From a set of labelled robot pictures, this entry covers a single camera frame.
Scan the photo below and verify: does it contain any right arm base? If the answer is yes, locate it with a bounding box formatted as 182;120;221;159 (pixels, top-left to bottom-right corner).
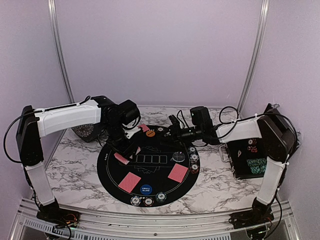
228;207;275;229

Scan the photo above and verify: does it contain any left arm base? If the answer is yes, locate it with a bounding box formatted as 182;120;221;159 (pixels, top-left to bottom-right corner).
35;198;80;230

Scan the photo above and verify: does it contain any red playing card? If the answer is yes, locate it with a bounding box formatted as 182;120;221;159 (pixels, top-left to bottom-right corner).
137;124;150;133
168;163;189;183
118;172;141;193

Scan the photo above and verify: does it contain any black poker chip case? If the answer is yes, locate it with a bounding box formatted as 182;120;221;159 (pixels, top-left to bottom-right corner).
222;103;301;180

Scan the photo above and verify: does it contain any black floral patterned pouch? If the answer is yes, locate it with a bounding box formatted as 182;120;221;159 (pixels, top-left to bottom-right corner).
71;125;98;143

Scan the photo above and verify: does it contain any black dealer button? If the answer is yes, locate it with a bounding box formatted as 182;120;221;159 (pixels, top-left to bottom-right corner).
172;152;186;163

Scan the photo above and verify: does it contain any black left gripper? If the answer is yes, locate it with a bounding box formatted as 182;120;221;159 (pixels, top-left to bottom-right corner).
103;121;139;162

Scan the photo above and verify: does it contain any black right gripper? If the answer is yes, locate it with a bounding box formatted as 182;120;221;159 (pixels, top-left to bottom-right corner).
156;124;203;150

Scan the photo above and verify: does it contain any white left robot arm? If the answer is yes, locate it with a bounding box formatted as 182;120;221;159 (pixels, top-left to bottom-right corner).
16;95;141;223

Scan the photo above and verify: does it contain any orange big blind button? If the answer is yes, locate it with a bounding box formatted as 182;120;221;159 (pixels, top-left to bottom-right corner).
145;130;156;138

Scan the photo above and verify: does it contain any blue small blind button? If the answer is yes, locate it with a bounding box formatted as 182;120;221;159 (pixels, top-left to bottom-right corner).
140;184;153;196

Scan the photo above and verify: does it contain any red playing card deck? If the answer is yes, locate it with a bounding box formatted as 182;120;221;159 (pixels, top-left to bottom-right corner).
114;152;130;165

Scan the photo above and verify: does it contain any round black poker mat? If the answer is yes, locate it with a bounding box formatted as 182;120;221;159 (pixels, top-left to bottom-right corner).
97;125;200;208

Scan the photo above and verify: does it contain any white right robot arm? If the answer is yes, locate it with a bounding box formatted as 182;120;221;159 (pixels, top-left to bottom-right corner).
160;106;298;224

